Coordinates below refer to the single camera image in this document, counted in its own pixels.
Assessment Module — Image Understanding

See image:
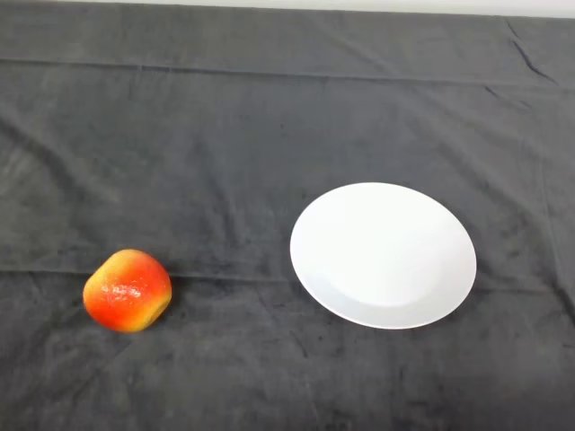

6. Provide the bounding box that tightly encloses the red yellow apple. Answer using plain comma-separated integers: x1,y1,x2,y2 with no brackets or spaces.
83,249,173,334

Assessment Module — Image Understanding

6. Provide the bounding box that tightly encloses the white round plate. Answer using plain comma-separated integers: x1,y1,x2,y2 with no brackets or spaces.
289,181,478,330

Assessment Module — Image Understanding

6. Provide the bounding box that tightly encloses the black cloth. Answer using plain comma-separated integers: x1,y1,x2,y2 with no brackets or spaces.
0,3,575,431

